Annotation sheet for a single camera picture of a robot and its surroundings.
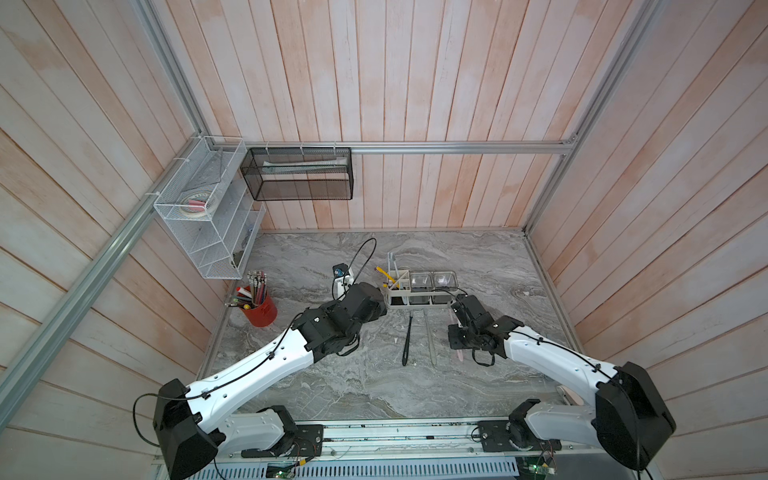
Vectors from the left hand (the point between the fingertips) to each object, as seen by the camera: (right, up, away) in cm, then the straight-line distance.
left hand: (365, 302), depth 76 cm
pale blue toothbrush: (+7, +9, +17) cm, 20 cm away
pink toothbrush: (+27, -16, +8) cm, 32 cm away
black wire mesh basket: (-21, +38, +14) cm, 45 cm away
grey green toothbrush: (+19, -15, +14) cm, 28 cm away
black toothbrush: (+12, -14, +15) cm, 24 cm away
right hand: (+26, -11, +12) cm, 31 cm away
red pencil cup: (-31, -6, +12) cm, 34 cm away
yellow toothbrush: (+3, +8, +14) cm, 17 cm away
